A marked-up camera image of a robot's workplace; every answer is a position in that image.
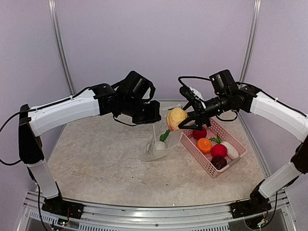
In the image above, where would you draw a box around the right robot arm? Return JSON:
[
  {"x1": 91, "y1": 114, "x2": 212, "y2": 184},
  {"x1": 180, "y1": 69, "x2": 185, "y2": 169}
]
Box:
[{"x1": 178, "y1": 69, "x2": 308, "y2": 214}]

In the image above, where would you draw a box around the red apple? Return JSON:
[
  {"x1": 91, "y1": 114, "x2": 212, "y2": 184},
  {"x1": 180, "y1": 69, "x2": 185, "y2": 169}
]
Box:
[{"x1": 192, "y1": 128, "x2": 207, "y2": 141}]

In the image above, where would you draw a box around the clear dotted zip bag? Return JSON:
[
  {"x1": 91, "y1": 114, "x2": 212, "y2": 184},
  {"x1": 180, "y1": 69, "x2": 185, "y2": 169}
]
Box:
[{"x1": 140, "y1": 102, "x2": 182, "y2": 161}]

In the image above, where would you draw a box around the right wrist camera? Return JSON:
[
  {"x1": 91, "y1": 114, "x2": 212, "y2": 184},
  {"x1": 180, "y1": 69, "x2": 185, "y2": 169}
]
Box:
[{"x1": 180, "y1": 86, "x2": 204, "y2": 102}]

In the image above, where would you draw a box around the pink perforated plastic basket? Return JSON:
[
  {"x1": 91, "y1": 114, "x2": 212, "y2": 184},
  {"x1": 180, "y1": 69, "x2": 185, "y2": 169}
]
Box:
[{"x1": 180, "y1": 117, "x2": 248, "y2": 179}]

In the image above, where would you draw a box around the orange fruit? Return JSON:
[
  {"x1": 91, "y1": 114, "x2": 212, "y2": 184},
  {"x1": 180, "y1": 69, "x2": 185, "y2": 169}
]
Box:
[{"x1": 196, "y1": 138, "x2": 212, "y2": 155}]

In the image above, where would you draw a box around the right aluminium frame post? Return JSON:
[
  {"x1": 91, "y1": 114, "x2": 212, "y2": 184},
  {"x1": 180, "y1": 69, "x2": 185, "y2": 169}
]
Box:
[{"x1": 240, "y1": 0, "x2": 262, "y2": 82}]

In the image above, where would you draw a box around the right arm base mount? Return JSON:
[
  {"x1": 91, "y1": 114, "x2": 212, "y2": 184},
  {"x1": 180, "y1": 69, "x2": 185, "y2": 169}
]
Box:
[{"x1": 230, "y1": 184, "x2": 272, "y2": 218}]

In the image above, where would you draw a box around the white radish with leaves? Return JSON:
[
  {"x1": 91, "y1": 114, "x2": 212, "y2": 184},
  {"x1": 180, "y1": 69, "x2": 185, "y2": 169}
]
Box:
[{"x1": 155, "y1": 129, "x2": 171, "y2": 151}]

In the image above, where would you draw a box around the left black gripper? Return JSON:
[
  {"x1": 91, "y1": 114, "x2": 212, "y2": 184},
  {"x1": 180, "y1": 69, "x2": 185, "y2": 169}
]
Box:
[{"x1": 122, "y1": 97, "x2": 162, "y2": 125}]

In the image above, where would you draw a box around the left aluminium frame post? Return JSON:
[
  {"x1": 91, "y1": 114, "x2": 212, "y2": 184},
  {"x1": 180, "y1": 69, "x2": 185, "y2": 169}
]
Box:
[{"x1": 48, "y1": 0, "x2": 76, "y2": 94}]

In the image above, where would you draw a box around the aluminium frame post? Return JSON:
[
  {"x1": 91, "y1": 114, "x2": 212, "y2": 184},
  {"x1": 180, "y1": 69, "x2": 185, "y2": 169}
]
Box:
[
  {"x1": 240, "y1": 0, "x2": 262, "y2": 82},
  {"x1": 48, "y1": 0, "x2": 76, "y2": 94}
]

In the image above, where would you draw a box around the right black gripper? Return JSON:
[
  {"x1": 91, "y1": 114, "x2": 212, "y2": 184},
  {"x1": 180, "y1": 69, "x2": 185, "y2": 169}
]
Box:
[{"x1": 179, "y1": 92, "x2": 232, "y2": 130}]

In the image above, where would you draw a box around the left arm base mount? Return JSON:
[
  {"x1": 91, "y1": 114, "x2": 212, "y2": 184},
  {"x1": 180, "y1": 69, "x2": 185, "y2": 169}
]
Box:
[{"x1": 42, "y1": 191, "x2": 84, "y2": 219}]

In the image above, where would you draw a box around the front aluminium rail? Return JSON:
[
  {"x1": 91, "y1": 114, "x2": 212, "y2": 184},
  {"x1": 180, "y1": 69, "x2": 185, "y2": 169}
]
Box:
[{"x1": 16, "y1": 191, "x2": 297, "y2": 231}]

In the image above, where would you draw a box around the dark purple fruit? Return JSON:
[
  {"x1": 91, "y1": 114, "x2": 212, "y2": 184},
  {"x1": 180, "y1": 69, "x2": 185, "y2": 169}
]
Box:
[{"x1": 211, "y1": 156, "x2": 227, "y2": 170}]

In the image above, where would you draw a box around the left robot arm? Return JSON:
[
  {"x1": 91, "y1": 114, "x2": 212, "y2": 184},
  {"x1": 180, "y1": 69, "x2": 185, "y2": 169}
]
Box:
[{"x1": 10, "y1": 71, "x2": 161, "y2": 214}]

